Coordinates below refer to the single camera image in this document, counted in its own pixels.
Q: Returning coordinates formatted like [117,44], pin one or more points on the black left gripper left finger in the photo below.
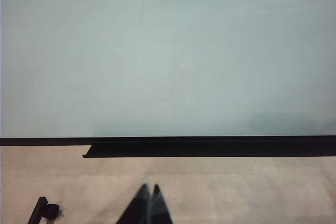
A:
[137,208]

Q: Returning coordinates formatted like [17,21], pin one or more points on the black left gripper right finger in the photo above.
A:
[160,208]

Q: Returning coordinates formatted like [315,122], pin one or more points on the black whiteboard stand foot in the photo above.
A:
[36,211]

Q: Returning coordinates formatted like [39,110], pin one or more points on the black caster wheel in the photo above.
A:
[52,210]

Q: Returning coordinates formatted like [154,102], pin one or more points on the black table edge rail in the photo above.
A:
[210,151]

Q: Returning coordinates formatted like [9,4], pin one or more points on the white glass whiteboard black frame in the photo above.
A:
[157,51]

